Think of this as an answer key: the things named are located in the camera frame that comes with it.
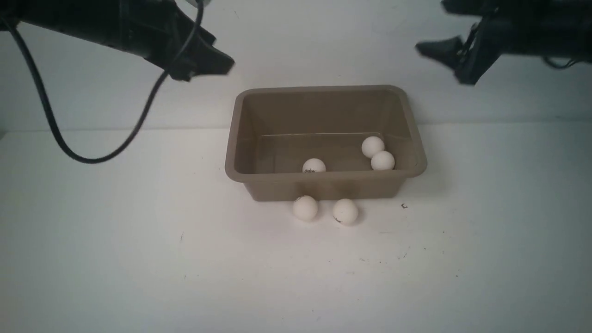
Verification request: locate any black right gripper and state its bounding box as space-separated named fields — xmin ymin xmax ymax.
xmin=415 ymin=0 xmax=523 ymax=85

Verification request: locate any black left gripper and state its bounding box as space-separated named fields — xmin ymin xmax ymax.
xmin=145 ymin=0 xmax=235 ymax=81

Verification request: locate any white ping-pong ball with logo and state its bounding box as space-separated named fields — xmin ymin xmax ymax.
xmin=302 ymin=158 xmax=327 ymax=173

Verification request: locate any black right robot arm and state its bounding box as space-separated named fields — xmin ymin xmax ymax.
xmin=416 ymin=0 xmax=592 ymax=85

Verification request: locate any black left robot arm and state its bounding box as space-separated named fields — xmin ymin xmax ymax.
xmin=1 ymin=0 xmax=235 ymax=81

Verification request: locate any tan plastic storage bin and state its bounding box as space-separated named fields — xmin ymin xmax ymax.
xmin=225 ymin=85 xmax=427 ymax=202

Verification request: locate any black left camera cable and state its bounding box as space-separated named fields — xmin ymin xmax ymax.
xmin=0 ymin=0 xmax=205 ymax=165

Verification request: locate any black camera cable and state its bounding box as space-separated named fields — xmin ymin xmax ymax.
xmin=0 ymin=0 xmax=205 ymax=165
xmin=543 ymin=55 xmax=583 ymax=70

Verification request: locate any black right camera cable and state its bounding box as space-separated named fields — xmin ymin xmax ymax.
xmin=543 ymin=55 xmax=583 ymax=70

